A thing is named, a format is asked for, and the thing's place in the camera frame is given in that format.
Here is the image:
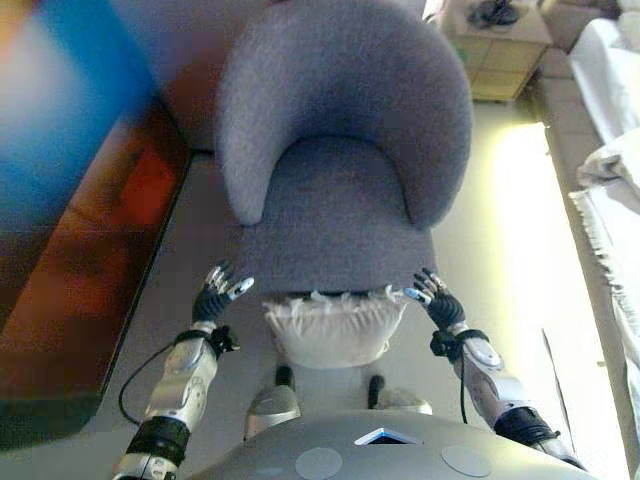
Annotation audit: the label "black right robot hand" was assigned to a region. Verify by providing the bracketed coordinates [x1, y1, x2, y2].
[402, 267, 467, 334]

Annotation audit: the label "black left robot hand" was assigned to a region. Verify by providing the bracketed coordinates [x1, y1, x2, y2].
[192, 259, 255, 324]

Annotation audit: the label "white fringed cushion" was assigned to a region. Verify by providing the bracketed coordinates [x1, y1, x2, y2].
[262, 283, 409, 370]

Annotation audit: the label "silver right robot leg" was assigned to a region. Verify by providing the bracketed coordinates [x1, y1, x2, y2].
[367, 373, 434, 416]

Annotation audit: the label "grey robot torso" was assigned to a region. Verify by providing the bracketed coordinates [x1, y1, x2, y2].
[187, 409, 599, 480]

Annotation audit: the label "glossy dark cabinet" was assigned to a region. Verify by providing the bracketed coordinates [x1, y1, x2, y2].
[0, 0, 194, 451]

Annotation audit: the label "beige upholstered bed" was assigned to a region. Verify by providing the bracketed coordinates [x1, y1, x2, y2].
[537, 0, 640, 480]

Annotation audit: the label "grey fabric armchair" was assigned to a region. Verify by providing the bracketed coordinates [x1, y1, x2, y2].
[214, 0, 474, 296]

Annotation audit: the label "light wooden nightstand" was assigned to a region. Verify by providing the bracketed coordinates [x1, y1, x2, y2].
[449, 4, 554, 105]

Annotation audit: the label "white duvet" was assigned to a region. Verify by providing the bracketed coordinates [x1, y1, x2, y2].
[569, 19, 640, 191]

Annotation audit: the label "black lamp base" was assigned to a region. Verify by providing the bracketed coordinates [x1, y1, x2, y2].
[467, 0, 521, 29]

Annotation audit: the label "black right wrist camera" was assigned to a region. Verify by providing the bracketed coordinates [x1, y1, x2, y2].
[428, 329, 464, 359]

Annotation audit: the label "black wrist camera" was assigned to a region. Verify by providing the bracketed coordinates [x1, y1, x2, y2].
[209, 325, 241, 356]
[428, 329, 464, 359]

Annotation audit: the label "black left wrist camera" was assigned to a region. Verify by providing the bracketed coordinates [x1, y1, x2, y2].
[209, 325, 241, 356]

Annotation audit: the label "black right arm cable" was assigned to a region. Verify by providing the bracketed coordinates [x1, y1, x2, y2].
[457, 349, 472, 425]

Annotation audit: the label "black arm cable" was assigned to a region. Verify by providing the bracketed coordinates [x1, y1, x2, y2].
[457, 349, 472, 425]
[118, 342, 176, 426]

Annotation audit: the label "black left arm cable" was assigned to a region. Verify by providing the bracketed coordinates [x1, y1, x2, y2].
[118, 342, 176, 426]

